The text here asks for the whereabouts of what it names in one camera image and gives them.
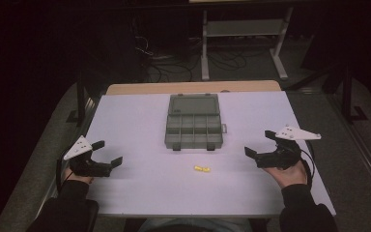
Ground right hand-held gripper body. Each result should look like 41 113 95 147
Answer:
255 125 323 171

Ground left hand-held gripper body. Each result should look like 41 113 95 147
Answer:
63 134 113 178

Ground person's right hand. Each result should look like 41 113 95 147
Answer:
262 159 309 189

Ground person's left hand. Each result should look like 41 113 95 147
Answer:
61 166 95 186

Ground black metal stand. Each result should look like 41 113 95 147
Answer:
65 70 110 128
340 62 370 124

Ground grey plastic compartment box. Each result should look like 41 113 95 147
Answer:
164 93 228 152

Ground wooden table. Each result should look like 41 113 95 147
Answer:
105 79 282 97

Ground white metal shelf stand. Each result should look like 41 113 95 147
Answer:
200 6 295 82

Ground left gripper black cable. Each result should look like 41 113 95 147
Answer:
55 146 75 195

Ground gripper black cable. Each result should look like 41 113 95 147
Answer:
298 139 317 189
55 146 75 195

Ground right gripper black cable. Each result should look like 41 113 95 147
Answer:
298 139 317 189

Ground black floor cables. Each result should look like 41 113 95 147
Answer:
134 34 271 83

